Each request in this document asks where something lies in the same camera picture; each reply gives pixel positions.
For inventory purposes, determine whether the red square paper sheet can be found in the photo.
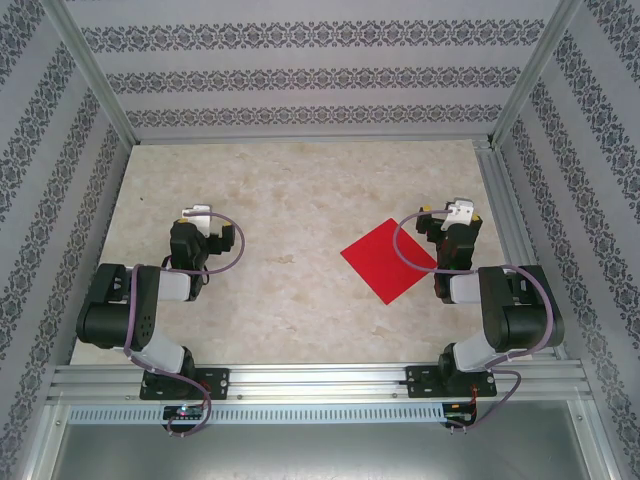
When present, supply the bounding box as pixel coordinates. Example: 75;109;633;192
339;217;439;306

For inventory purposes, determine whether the grey sheet metal tray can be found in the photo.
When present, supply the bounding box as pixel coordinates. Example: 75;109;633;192
49;423;609;480

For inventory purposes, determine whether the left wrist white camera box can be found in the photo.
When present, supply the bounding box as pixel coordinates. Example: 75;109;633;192
180;203;215;237

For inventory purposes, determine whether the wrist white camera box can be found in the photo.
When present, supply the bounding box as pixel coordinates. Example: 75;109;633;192
180;203;215;237
444;198;475;227

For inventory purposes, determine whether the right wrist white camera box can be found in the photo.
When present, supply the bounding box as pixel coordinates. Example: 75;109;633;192
444;198;475;227

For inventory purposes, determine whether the aluminium side rail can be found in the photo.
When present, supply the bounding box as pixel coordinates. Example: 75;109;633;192
473;139;571;362

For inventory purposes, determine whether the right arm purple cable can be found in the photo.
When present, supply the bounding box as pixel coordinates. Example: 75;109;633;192
392;208;557;435

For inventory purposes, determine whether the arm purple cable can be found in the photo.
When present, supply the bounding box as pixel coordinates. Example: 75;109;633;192
122;211;247;440
392;208;557;435

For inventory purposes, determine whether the thin aluminium wall rail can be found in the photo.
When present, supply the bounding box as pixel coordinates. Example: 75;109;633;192
130;133;496;147

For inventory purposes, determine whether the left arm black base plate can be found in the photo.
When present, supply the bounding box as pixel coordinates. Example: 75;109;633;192
139;368;231;401

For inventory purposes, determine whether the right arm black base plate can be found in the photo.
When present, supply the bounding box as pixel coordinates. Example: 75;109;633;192
405;365;499;400

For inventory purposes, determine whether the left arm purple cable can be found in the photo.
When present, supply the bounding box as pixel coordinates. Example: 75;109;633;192
122;211;247;440

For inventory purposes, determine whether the aluminium frame post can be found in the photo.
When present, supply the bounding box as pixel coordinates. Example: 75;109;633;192
491;0;585;147
39;0;137;147

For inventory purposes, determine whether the wide aluminium mounting rail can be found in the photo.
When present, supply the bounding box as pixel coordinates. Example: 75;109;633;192
47;362;595;404

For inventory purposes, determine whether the slotted grey cable duct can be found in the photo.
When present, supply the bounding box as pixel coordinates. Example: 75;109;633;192
66;403;447;426

